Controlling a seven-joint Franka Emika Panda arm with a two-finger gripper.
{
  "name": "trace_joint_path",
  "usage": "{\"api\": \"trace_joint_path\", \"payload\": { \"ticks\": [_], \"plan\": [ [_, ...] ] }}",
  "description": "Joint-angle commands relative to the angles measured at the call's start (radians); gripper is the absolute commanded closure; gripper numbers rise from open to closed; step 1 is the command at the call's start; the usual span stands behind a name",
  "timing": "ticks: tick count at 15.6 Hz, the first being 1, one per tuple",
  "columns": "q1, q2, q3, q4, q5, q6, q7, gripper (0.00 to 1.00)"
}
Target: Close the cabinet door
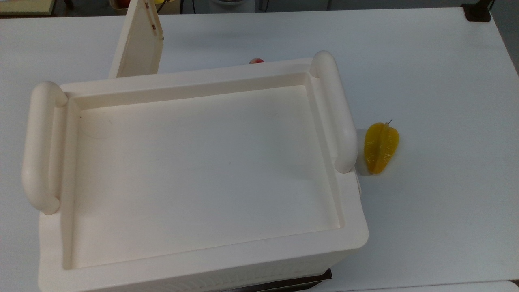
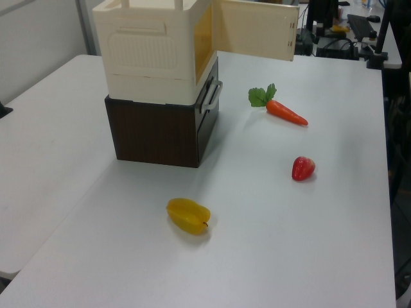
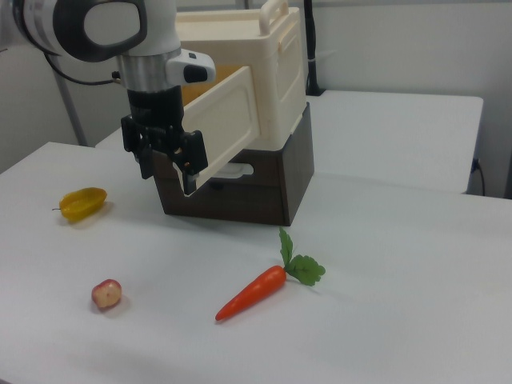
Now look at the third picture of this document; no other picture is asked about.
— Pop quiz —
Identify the orange toy carrot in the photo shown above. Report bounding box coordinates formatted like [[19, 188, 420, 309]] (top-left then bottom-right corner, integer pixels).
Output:
[[214, 226, 327, 322]]

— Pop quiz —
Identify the pink toy apple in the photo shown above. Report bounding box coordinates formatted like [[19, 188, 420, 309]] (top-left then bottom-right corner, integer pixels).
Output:
[[90, 278, 123, 310]]

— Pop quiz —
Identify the white plastic tray with handles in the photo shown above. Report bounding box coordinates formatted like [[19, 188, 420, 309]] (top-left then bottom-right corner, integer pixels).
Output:
[[174, 0, 308, 151]]

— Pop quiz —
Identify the yellow toy starfruit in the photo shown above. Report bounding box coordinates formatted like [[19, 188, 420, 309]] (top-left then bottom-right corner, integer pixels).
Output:
[[51, 186, 109, 223]]

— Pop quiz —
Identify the black camera pole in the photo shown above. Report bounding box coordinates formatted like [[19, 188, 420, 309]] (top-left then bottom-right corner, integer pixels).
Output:
[[301, 0, 326, 98]]

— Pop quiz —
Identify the black wall cable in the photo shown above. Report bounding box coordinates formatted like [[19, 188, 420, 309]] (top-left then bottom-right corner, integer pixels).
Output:
[[471, 157, 487, 198]]

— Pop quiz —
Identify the dark brown box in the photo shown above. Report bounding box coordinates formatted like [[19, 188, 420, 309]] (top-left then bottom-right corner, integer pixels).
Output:
[[153, 101, 315, 227]]

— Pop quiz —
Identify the cream cabinet door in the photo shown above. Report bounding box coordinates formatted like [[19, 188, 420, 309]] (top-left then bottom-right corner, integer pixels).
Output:
[[181, 65, 262, 198]]

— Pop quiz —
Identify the grey metal post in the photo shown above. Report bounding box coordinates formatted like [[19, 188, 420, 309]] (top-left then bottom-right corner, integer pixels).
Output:
[[53, 73, 90, 147]]

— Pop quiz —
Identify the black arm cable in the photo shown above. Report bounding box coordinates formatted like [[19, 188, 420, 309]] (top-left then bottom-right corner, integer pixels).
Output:
[[42, 50, 122, 87]]

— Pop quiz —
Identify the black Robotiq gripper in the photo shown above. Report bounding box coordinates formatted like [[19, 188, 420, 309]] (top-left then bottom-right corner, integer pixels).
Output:
[[121, 86, 210, 197]]

